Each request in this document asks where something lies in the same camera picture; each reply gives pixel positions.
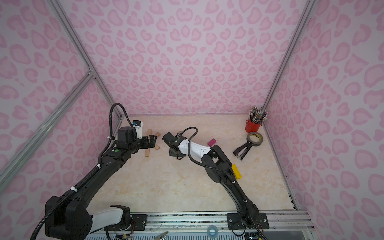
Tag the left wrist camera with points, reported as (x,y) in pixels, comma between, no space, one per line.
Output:
(138,125)

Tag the dark tape roll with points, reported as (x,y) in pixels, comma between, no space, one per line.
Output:
(255,139)

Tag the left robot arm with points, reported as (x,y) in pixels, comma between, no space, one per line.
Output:
(67,217)

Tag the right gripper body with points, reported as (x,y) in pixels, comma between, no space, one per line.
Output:
(169,140)

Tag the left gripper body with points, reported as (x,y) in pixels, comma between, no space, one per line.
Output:
(151,141)

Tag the magenta block far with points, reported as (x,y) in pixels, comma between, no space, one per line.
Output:
(211,142)

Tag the black stapler tool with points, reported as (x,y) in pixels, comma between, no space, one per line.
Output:
(243,150)

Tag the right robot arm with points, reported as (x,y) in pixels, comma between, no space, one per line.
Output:
(219,169)

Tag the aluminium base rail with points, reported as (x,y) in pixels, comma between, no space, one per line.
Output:
(289,224)

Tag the yellow block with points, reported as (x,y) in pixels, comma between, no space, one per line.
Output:
(236,172)

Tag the red pen cup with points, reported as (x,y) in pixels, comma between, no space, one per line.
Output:
(252,127)

